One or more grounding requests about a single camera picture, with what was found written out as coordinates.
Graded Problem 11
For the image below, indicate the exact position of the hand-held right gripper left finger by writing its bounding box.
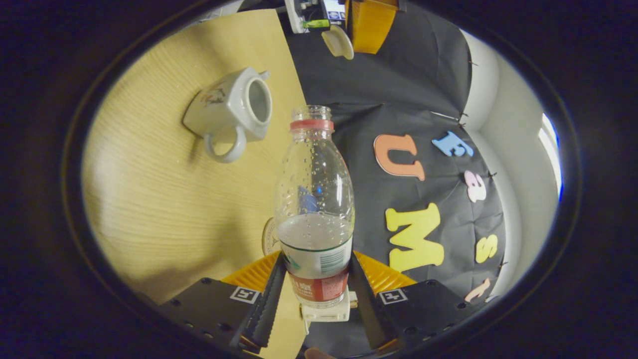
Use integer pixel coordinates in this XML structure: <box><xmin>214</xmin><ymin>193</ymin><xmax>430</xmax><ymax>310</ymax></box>
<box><xmin>159</xmin><ymin>251</ymin><xmax>288</xmax><ymax>355</ymax></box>

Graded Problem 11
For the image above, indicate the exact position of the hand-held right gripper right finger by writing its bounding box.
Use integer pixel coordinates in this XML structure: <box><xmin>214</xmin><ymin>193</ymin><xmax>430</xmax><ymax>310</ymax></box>
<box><xmin>348</xmin><ymin>251</ymin><xmax>482</xmax><ymax>351</ymax></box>

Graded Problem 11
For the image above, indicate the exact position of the white teacup lid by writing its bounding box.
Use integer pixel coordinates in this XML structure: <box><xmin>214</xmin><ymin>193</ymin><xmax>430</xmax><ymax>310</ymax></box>
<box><xmin>321</xmin><ymin>24</ymin><xmax>355</xmax><ymax>60</ymax></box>

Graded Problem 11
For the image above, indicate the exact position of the round wooden coaster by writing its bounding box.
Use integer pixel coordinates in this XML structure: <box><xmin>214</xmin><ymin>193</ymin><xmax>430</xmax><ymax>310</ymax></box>
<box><xmin>261</xmin><ymin>217</ymin><xmax>281</xmax><ymax>257</ymax></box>

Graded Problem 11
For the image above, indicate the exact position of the clear plastic water bottle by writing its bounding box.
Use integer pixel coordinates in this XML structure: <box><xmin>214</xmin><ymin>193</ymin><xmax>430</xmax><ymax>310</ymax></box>
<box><xmin>274</xmin><ymin>105</ymin><xmax>356</xmax><ymax>309</ymax></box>

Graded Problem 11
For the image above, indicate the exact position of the white ceramic teacup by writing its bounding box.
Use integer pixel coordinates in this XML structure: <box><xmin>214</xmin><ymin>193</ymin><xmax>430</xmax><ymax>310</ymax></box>
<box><xmin>182</xmin><ymin>66</ymin><xmax>274</xmax><ymax>164</ymax></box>

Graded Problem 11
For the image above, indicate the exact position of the computer monitor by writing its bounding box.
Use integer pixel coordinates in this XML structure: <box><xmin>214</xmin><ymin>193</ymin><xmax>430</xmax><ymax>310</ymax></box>
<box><xmin>323</xmin><ymin>0</ymin><xmax>347</xmax><ymax>20</ymax></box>

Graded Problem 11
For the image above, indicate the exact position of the white toaster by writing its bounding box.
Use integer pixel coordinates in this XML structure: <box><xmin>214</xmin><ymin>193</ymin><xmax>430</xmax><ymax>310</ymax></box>
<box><xmin>299</xmin><ymin>292</ymin><xmax>358</xmax><ymax>323</ymax></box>

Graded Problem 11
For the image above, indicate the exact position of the white side table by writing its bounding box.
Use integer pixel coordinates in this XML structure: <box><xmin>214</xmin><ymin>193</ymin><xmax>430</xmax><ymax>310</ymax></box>
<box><xmin>284</xmin><ymin>0</ymin><xmax>308</xmax><ymax>33</ymax></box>

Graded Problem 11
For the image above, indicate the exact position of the ceiling light panel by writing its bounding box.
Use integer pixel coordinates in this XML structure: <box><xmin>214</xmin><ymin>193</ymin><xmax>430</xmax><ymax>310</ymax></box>
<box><xmin>537</xmin><ymin>114</ymin><xmax>563</xmax><ymax>201</ymax></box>

